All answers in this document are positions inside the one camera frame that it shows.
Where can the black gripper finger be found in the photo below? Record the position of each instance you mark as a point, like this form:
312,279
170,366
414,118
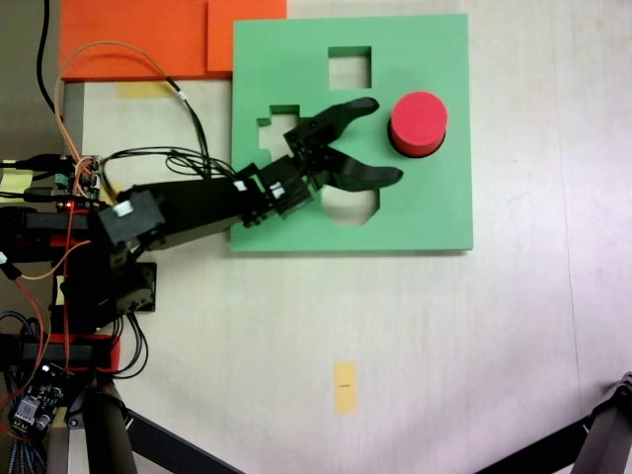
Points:
353,111
370,177

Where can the red cylinder block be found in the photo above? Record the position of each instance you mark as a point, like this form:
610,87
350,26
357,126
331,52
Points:
419,123

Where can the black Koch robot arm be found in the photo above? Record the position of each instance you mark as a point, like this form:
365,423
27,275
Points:
197,207

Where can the large orange foam block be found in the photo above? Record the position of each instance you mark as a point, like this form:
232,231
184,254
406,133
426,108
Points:
133,34

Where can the green shape sorting board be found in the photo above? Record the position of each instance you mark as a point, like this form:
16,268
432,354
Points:
419,217

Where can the yellow tape strip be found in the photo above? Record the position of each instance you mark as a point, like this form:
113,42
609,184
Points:
143,90

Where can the small yellow tape piece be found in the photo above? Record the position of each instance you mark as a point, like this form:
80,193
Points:
114,187

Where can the yellow tape marker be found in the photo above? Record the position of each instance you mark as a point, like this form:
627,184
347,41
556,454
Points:
345,387

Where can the circuit board with green terminal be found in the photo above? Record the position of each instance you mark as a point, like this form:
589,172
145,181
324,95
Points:
84,173

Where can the yellow sticky note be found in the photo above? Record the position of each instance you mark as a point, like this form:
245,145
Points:
17,179

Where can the black tripod strut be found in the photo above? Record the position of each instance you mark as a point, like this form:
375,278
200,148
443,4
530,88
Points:
538,449
173,444

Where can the black tripod leg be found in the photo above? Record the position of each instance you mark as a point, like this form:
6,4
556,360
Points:
609,424

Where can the thick black tripod tube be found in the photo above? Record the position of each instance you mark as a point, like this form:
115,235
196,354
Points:
106,434

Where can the black circuit board with capacitors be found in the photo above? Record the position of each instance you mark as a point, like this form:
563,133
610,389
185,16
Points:
37,407

